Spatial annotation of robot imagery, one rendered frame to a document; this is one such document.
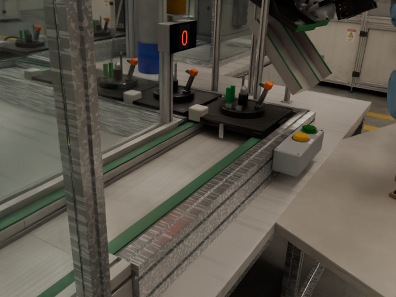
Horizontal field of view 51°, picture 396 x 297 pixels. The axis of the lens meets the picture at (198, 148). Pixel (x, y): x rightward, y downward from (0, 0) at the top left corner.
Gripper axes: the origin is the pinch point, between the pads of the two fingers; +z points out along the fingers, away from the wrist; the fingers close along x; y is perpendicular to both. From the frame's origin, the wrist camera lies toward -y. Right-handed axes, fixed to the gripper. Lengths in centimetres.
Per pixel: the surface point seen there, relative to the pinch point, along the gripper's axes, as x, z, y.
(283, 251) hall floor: 27, 63, 108
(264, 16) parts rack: -21.9, 5.9, -0.6
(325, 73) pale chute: 8.7, 6.3, 23.1
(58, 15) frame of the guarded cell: -120, -36, 8
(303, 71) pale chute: -6.1, 6.6, 20.0
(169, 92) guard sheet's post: -61, 17, 14
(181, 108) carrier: -52, 24, 20
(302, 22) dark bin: -7.8, 1.4, 4.1
